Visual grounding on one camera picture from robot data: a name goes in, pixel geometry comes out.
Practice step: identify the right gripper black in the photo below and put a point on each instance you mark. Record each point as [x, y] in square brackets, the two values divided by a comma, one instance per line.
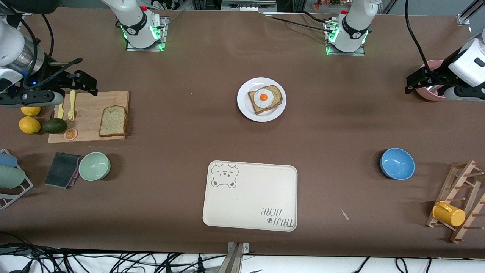
[48, 77]

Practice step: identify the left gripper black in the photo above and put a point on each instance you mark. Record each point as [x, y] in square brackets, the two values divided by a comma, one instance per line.
[439, 74]

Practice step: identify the plain bread slice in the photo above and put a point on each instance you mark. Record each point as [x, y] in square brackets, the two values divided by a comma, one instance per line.
[113, 121]

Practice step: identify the fried egg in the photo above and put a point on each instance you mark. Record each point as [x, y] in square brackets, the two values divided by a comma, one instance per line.
[263, 97]

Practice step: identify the white round plate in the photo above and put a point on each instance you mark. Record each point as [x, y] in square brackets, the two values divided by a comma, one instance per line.
[244, 108]

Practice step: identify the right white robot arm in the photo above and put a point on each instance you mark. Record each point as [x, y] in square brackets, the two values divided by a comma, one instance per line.
[136, 26]

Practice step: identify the pink bowl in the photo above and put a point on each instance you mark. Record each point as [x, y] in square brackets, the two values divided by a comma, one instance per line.
[430, 96]

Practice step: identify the yellow plastic fork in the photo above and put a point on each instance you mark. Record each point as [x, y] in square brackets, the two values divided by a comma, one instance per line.
[71, 106]

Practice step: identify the wooden cutting board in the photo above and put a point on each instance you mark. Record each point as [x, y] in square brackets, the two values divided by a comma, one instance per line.
[89, 113]

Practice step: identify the yellow plastic knife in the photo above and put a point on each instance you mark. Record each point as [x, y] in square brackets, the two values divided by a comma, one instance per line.
[60, 112]

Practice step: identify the dark green avocado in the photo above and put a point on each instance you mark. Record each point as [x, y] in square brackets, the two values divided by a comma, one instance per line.
[55, 126]

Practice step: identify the orange slice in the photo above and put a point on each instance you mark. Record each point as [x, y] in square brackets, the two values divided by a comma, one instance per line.
[71, 134]

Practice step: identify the yellow lemon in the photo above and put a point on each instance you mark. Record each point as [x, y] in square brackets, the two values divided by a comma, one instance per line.
[31, 111]
[29, 125]

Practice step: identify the blue bowl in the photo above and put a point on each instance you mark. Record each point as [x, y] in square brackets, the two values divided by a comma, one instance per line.
[398, 163]

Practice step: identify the mint green bowl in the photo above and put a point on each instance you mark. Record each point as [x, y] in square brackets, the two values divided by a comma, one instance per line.
[94, 167]

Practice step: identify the dark grey folded cloth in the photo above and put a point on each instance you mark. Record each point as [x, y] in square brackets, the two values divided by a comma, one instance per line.
[62, 170]

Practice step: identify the wooden peg rack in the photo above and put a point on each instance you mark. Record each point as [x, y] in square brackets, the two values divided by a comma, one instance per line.
[470, 178]

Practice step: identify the pale blue cup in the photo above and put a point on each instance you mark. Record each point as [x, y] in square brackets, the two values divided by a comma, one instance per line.
[7, 160]

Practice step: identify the pale green cup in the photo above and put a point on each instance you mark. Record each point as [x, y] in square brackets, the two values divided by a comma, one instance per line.
[11, 177]

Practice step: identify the yellow mug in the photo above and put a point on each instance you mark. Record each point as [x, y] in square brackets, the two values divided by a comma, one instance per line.
[449, 214]

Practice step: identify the small white paper scrap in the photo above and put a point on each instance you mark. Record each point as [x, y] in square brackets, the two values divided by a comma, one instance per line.
[344, 214]

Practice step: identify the beige bear print tray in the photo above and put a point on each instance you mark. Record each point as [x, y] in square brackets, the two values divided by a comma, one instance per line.
[246, 204]

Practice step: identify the aluminium profile rail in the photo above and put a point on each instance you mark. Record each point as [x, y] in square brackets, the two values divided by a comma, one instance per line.
[468, 13]

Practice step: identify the metal frame structure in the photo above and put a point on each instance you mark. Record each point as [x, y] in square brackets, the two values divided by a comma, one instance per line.
[246, 4]

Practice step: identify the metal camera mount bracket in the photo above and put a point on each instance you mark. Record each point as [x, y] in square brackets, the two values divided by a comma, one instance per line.
[235, 261]

